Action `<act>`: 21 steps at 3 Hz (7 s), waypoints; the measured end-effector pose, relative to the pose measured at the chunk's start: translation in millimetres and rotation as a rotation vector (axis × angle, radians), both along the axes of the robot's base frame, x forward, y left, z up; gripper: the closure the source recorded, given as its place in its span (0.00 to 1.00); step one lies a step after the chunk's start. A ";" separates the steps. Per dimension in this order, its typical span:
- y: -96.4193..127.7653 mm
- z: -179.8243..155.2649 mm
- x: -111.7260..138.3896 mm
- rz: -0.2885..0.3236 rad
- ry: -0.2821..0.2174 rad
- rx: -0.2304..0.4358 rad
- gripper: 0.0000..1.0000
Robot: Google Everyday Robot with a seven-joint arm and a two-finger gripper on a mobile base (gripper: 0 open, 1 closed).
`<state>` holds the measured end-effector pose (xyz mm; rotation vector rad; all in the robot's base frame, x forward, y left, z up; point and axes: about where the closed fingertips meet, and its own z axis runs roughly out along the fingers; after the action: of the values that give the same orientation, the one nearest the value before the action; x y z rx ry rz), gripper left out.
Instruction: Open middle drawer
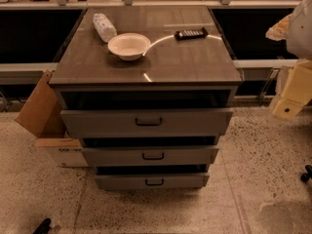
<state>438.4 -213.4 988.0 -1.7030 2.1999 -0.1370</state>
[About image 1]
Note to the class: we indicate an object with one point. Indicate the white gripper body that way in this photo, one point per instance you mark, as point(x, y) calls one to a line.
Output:
point(300, 33)

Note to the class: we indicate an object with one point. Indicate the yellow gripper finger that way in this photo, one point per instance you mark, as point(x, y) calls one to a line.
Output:
point(280, 30)

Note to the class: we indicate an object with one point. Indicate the grey drawer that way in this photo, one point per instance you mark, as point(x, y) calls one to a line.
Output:
point(149, 156)
point(198, 122)
point(119, 182)

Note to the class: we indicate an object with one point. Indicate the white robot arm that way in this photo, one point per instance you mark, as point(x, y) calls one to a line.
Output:
point(296, 29)

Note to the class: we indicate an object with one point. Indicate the grey drawer cabinet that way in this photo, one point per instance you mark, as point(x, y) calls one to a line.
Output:
point(106, 142)

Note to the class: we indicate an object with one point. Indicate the grey bottom drawer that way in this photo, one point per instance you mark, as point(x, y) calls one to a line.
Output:
point(119, 182)

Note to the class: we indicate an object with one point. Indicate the grey top drawer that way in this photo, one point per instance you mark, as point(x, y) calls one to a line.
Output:
point(198, 122)

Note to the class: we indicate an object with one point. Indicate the open cardboard box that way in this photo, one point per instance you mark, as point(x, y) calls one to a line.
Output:
point(41, 116)

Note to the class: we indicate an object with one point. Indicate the black chair caster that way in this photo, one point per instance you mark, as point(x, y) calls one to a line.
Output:
point(308, 174)

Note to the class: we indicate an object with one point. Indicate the white paper bowl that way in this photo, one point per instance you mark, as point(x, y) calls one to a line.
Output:
point(129, 46)

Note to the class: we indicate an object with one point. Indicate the clear plastic water bottle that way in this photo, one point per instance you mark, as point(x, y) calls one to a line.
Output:
point(104, 27)

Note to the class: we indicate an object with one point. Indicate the black object on floor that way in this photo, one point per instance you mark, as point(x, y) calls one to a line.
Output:
point(44, 227)

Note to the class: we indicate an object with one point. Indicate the metal railing frame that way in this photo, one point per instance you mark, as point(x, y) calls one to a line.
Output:
point(19, 69)

